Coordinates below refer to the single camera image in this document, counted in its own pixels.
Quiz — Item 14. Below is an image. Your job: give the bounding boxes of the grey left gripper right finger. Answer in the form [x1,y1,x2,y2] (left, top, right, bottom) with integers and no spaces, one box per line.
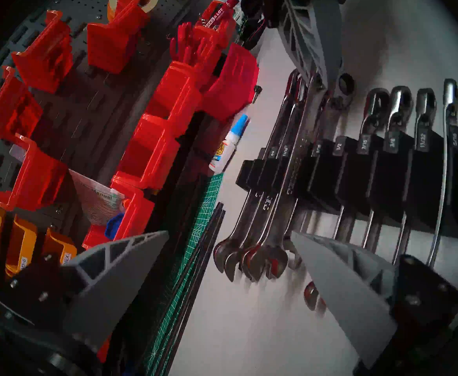
[290,230,399,369]

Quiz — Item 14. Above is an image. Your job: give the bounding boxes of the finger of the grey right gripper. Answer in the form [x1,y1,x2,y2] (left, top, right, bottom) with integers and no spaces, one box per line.
[277,0,346,92]

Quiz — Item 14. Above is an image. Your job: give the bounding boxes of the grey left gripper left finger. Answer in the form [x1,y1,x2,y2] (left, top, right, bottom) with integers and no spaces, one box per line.
[62,230,170,350]

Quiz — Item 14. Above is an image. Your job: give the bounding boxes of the chrome 1/2 inch wrench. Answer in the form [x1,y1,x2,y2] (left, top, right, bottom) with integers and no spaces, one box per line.
[303,74,356,312]

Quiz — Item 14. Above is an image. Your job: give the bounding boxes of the small black red gadget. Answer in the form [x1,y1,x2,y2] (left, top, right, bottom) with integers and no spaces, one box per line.
[240,0,278,40]

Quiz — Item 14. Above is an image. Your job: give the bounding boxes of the yellow bin labelled M4-0.7 HEX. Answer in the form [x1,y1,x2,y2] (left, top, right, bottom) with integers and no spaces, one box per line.
[42,228,77,267]

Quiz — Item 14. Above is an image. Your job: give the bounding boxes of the red bin with manual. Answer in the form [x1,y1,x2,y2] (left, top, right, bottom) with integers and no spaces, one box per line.
[81,179,156,251]

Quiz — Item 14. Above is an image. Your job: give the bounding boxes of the chrome 9/16 inch wrench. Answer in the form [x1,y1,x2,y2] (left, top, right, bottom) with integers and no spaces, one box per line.
[252,85,327,282]

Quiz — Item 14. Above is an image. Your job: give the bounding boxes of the green circuit board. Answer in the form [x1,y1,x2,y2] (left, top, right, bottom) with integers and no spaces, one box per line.
[233,6,250,30]

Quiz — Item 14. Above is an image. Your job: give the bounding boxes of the clear bag with manual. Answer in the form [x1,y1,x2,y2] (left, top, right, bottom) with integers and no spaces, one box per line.
[68,169,126,228]

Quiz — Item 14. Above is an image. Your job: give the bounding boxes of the long black bar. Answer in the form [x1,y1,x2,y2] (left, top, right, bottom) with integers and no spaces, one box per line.
[166,209,226,376]
[154,202,223,370]

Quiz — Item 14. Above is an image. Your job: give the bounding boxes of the chrome 5/8 inch wrench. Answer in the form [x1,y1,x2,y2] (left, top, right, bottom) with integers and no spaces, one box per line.
[240,81,314,282]

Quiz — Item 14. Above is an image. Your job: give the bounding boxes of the red bin with adhesive tube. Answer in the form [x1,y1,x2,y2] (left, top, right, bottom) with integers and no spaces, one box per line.
[200,0,239,47]

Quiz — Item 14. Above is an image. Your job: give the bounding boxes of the empty red stacking bin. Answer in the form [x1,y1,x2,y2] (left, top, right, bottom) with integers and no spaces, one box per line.
[203,42,261,122]

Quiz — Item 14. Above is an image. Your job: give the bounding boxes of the chrome 7/16 inch wrench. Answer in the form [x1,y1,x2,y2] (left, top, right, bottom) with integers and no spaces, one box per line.
[333,88,391,245]

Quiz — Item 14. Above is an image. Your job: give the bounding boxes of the yellow bin labelled M3-6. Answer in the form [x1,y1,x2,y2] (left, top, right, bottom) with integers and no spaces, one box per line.
[5,214,38,278]

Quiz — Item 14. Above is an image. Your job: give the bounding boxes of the green cutting mat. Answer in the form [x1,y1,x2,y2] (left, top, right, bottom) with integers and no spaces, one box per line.
[143,172,225,376]

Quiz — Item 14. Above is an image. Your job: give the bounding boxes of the red bin with red drivers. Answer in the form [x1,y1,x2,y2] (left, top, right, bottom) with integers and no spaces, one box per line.
[168,23,224,90]

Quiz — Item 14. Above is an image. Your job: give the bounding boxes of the chrome 11/16 inch wrench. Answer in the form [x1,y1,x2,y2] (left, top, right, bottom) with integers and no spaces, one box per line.
[224,74,306,282]

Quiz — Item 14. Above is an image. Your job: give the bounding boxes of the chrome 3/8 inch wrench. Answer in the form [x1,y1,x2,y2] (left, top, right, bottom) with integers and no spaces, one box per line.
[362,85,414,251]

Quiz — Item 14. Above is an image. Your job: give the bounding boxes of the black wrench holder rack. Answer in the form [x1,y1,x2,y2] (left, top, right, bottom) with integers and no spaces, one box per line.
[236,125,458,239]

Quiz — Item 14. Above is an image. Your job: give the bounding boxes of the chrome 3/4 inch wrench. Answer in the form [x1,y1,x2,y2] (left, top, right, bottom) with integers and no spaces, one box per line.
[212,69,301,276]

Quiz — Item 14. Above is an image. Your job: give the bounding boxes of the chrome 11/32 inch wrench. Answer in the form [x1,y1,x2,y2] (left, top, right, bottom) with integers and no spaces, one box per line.
[393,88,438,263]

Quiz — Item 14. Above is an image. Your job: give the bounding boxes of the white glue bottle blue cap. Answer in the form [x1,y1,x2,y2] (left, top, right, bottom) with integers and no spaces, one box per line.
[208,114,251,174]

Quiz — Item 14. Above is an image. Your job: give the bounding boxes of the chrome 5/16 inch wrench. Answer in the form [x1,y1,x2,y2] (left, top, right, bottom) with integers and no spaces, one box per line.
[426,78,458,268]

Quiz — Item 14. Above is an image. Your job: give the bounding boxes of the red handled driver set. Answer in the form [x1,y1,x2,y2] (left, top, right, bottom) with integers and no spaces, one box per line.
[169,22,214,68]

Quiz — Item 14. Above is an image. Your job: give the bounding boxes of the grey tool wall panel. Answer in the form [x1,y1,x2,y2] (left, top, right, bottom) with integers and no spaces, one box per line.
[0,0,223,223]

